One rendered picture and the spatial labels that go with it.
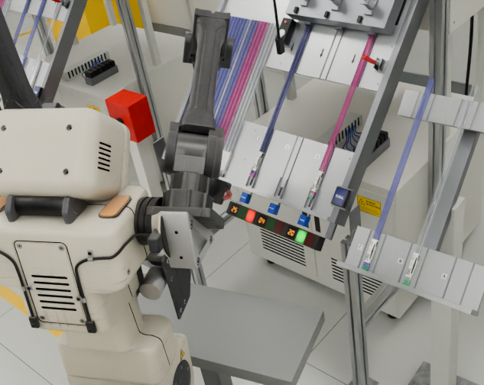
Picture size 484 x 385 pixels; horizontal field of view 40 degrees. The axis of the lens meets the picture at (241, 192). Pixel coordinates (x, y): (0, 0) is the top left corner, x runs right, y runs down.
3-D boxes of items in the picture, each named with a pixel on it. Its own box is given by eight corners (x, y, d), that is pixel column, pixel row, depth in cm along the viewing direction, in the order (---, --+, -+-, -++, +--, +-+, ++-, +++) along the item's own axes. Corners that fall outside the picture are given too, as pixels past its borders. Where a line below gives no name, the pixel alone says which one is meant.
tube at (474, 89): (409, 286, 157) (407, 286, 156) (404, 284, 158) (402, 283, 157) (479, 87, 159) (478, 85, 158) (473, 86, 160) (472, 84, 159)
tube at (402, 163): (368, 271, 163) (365, 270, 162) (362, 269, 164) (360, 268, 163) (435, 79, 166) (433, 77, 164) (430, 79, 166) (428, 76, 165)
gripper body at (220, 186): (205, 174, 191) (189, 167, 185) (231, 184, 184) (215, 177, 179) (197, 195, 191) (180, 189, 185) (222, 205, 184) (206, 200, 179)
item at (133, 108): (168, 278, 282) (121, 118, 238) (132, 259, 296) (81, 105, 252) (207, 247, 295) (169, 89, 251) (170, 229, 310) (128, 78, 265)
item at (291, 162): (336, 219, 185) (330, 217, 182) (173, 159, 224) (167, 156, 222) (359, 155, 184) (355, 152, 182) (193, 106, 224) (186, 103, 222)
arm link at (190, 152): (171, 179, 114) (202, 182, 114) (179, 124, 117) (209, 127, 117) (171, 192, 123) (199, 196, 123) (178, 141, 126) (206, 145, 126)
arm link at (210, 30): (190, -9, 141) (237, -2, 142) (186, 40, 152) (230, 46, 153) (164, 154, 115) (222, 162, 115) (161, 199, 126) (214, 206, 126)
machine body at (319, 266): (399, 331, 239) (395, 192, 204) (252, 263, 281) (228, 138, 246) (480, 231, 275) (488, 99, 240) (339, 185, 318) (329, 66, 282)
